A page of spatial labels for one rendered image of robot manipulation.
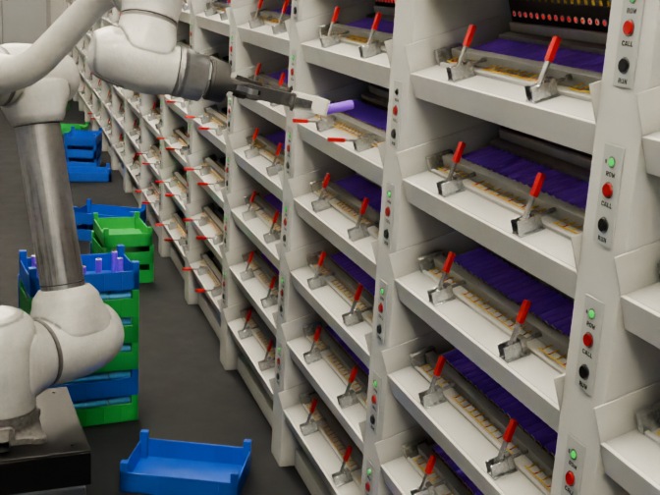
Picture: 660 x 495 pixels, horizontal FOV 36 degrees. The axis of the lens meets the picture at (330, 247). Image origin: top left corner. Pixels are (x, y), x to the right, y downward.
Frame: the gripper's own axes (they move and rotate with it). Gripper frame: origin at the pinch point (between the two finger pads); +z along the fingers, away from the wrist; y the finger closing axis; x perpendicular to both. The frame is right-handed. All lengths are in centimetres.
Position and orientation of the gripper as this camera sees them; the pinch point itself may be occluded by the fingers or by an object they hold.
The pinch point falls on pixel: (308, 103)
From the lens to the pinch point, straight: 193.5
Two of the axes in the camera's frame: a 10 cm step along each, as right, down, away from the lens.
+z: 9.2, 1.7, 3.5
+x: -2.5, 9.5, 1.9
